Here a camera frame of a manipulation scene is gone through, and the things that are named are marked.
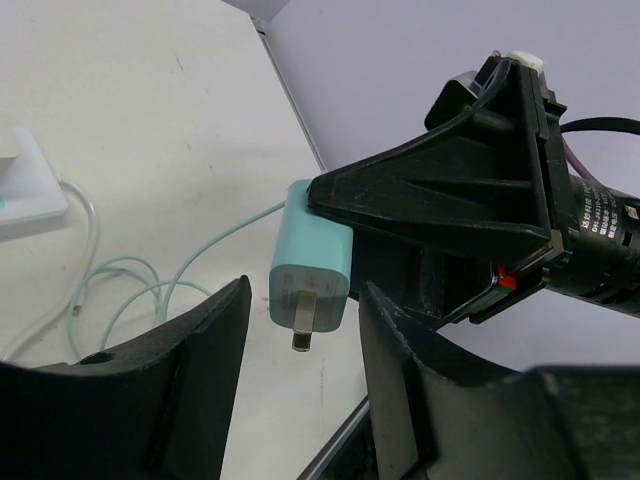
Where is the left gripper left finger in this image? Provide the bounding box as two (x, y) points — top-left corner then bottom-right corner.
(1, 277), (251, 479)

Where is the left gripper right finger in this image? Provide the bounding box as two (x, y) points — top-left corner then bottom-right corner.
(359, 283), (639, 479)

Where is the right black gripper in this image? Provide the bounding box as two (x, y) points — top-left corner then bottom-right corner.
(308, 58), (639, 329)

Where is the teal charger plug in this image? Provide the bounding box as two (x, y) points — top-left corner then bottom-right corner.
(269, 179), (353, 352)

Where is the white colourful power strip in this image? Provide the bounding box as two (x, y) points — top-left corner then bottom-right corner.
(1, 126), (69, 241)

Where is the white charger block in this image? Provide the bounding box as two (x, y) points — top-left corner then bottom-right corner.
(0, 129), (21, 177)

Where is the teal charging cable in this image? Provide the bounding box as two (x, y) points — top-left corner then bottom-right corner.
(64, 200), (287, 365)

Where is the white power strip cord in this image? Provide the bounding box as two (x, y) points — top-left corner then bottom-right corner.
(0, 172), (101, 364)

